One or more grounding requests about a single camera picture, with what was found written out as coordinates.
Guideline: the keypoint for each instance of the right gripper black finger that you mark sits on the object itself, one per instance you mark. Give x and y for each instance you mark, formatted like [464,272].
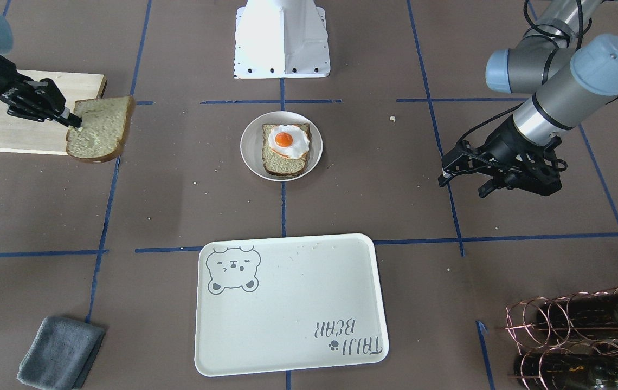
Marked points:
[69,119]

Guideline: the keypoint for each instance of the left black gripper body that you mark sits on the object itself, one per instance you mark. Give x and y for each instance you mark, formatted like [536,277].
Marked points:
[506,137]

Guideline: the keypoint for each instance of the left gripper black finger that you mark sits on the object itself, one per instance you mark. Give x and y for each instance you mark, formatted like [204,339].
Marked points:
[456,162]

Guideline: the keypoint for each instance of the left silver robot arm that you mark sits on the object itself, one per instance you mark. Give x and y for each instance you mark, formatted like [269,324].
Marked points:
[566,82]

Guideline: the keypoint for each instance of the white bear tray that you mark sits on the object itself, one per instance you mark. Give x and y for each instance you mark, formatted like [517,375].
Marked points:
[284,304]

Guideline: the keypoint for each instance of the wooden cutting board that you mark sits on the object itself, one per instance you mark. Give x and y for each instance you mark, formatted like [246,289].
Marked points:
[24,136]

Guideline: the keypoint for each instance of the fried egg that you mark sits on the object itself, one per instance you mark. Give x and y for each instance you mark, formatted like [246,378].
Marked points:
[288,141]

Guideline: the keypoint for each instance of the white round plate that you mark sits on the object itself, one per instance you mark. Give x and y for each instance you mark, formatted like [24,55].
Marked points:
[252,141]

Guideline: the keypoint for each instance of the dark wine bottle front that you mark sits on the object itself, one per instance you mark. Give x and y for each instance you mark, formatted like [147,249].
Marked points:
[587,316]

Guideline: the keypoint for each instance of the dark wine bottle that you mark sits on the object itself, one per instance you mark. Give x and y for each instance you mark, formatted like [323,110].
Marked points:
[587,316]
[562,370]

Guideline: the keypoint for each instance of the bread slice with egg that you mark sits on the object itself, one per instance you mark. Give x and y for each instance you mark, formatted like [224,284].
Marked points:
[277,165]

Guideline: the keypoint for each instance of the dark wine bottle back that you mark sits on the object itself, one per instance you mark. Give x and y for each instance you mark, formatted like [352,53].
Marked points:
[562,370]

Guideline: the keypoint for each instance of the grey folded cloth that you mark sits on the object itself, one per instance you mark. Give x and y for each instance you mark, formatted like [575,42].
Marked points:
[61,355]

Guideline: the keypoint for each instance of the copper wire bottle rack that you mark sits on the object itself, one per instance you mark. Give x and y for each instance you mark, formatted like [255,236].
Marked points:
[520,323]

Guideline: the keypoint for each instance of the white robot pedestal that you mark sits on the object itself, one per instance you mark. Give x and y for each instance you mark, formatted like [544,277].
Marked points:
[281,40]

